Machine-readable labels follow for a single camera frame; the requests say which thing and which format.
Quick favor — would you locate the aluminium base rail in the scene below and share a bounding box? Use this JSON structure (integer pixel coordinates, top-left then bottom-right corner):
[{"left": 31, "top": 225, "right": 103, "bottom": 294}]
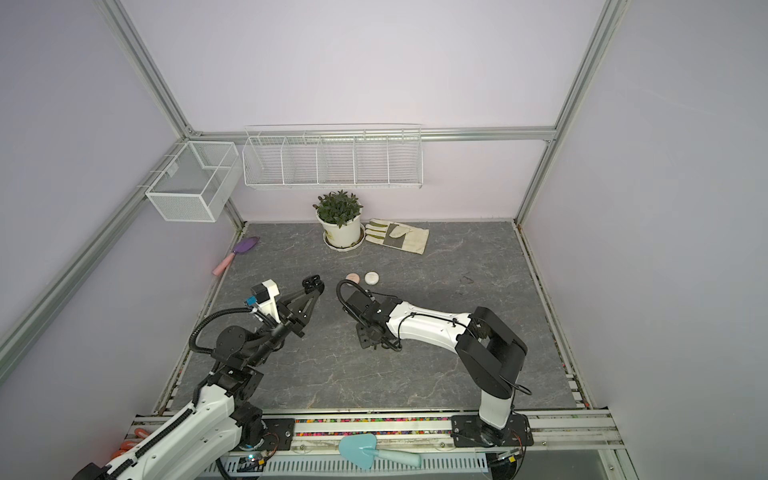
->
[{"left": 122, "top": 409, "right": 626, "bottom": 457}]

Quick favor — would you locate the white earbud charging case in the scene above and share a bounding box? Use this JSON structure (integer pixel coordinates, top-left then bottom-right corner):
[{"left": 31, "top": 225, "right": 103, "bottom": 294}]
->
[{"left": 364, "top": 271, "right": 380, "bottom": 285}]

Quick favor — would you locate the black earbud charging case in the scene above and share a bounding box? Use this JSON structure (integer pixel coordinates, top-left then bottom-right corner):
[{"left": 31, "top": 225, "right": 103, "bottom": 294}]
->
[{"left": 302, "top": 275, "right": 325, "bottom": 295}]

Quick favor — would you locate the white slotted cable duct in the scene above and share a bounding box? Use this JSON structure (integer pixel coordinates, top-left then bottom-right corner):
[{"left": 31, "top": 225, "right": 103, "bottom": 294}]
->
[{"left": 197, "top": 452, "right": 490, "bottom": 479}]

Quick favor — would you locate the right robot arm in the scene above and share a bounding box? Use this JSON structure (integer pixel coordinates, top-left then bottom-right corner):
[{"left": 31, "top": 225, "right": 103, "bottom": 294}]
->
[{"left": 336, "top": 279, "right": 533, "bottom": 448}]

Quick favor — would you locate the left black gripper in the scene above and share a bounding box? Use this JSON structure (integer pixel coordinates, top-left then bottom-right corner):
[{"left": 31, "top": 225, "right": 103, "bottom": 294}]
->
[{"left": 246, "top": 286, "right": 318, "bottom": 368}]

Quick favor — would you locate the purple pink brush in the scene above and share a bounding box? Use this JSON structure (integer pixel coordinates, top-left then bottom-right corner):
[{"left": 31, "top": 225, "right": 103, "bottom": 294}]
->
[{"left": 212, "top": 236, "right": 260, "bottom": 277}]

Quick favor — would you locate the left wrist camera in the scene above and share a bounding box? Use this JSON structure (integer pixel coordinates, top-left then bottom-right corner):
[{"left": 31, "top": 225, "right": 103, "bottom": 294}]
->
[{"left": 245, "top": 280, "right": 280, "bottom": 327}]

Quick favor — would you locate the beige gardening glove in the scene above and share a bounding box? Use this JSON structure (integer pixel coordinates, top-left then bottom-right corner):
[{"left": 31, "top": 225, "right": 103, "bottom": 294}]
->
[{"left": 365, "top": 219, "right": 429, "bottom": 255}]

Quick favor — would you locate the long white wire basket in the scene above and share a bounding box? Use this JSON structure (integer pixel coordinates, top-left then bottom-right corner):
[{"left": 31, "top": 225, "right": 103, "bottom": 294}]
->
[{"left": 241, "top": 123, "right": 424, "bottom": 189}]

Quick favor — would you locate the potted green plant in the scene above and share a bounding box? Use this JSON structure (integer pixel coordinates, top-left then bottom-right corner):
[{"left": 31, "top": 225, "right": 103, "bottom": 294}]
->
[{"left": 313, "top": 190, "right": 363, "bottom": 250}]

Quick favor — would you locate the teal garden trowel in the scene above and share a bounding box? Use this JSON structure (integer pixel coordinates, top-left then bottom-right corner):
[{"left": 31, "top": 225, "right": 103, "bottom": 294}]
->
[{"left": 338, "top": 433, "right": 422, "bottom": 470}]

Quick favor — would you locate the white mesh box basket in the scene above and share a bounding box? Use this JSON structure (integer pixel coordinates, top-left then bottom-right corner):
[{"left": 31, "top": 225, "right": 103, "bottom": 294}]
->
[{"left": 146, "top": 141, "right": 243, "bottom": 223}]

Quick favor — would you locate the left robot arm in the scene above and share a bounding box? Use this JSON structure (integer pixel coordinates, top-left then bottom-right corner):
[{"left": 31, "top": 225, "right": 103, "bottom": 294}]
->
[{"left": 75, "top": 276, "right": 325, "bottom": 479}]

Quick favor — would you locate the red white work glove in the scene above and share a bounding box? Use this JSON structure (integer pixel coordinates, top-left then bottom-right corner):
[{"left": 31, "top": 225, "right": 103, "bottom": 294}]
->
[{"left": 111, "top": 428, "right": 151, "bottom": 459}]

